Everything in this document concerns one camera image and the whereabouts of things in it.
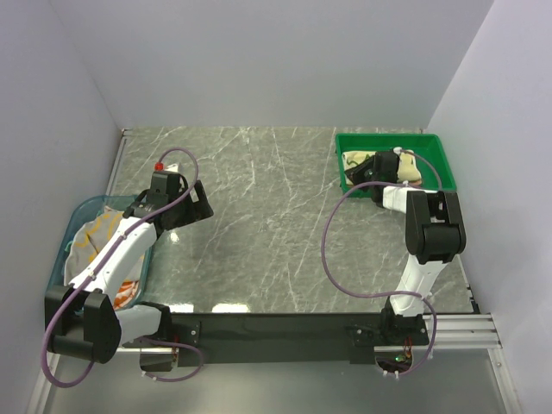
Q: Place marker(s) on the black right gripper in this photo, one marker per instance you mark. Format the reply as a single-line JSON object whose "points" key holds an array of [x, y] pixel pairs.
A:
{"points": [[355, 173]]}

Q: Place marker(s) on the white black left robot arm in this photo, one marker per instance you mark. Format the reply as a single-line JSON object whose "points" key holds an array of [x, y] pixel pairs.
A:
{"points": [[92, 293]]}

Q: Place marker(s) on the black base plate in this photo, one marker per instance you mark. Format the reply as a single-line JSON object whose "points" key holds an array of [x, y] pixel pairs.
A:
{"points": [[294, 337]]}

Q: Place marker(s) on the teal plastic basket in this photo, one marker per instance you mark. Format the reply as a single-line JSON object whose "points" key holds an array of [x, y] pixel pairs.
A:
{"points": [[86, 212]]}

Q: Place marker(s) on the aluminium mounting rail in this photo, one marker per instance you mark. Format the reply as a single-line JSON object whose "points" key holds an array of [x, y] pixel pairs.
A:
{"points": [[103, 333]]}

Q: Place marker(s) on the green plastic tray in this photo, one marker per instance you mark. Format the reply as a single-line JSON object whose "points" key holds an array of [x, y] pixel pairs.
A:
{"points": [[426, 145]]}

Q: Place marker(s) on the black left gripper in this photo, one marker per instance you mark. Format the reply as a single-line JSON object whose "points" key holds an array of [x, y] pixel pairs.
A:
{"points": [[197, 210]]}

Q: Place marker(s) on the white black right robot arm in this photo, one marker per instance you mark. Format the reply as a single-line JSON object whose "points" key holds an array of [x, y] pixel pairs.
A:
{"points": [[434, 235]]}

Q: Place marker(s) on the yellow green patterned towel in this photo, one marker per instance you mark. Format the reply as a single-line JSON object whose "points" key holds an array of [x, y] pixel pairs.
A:
{"points": [[407, 170]]}

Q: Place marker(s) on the grey yellow patterned towel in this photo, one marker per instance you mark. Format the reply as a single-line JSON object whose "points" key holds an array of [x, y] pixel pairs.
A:
{"points": [[89, 240]]}

